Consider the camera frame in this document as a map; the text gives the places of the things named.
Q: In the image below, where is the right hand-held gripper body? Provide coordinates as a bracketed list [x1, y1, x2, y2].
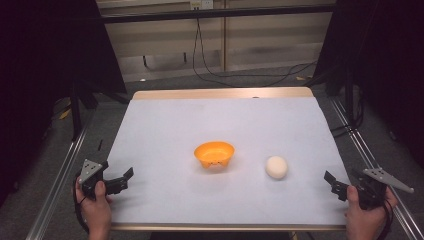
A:
[335, 167, 416, 211]

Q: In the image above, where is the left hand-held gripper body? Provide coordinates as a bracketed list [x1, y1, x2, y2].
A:
[78, 158, 119, 201]

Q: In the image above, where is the white round bun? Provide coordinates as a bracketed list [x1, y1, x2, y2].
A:
[265, 155, 289, 180]

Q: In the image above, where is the orange plastic bowl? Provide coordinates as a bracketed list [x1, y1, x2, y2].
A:
[193, 140, 236, 170]

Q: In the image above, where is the person's right hand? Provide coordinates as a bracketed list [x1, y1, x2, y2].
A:
[344, 184, 399, 234]

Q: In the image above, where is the person's left hand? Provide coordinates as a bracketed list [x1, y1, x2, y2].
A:
[74, 176, 113, 234]

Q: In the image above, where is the black metal stand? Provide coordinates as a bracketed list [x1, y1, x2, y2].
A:
[328, 64, 365, 138]
[68, 79, 101, 142]

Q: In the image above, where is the white table mat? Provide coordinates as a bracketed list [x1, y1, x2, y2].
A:
[105, 96, 350, 227]

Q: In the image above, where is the dark curtain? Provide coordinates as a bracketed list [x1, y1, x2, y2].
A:
[312, 0, 424, 169]
[0, 0, 128, 209]

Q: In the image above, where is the black horizontal bar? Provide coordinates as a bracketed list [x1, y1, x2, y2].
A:
[99, 3, 337, 25]

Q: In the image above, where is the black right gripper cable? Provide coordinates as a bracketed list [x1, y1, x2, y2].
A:
[379, 195, 396, 240]

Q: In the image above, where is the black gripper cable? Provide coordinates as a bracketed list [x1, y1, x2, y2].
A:
[379, 195, 396, 240]
[72, 171, 91, 235]

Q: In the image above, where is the metal floor rail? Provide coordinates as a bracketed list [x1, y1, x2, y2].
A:
[25, 108, 98, 240]
[329, 97, 424, 240]

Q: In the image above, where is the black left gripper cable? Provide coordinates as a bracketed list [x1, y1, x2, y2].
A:
[72, 171, 91, 235]

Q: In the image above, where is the black floor cable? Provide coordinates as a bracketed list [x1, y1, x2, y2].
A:
[191, 17, 318, 89]

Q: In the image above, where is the white wall socket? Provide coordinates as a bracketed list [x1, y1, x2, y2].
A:
[189, 0, 215, 11]

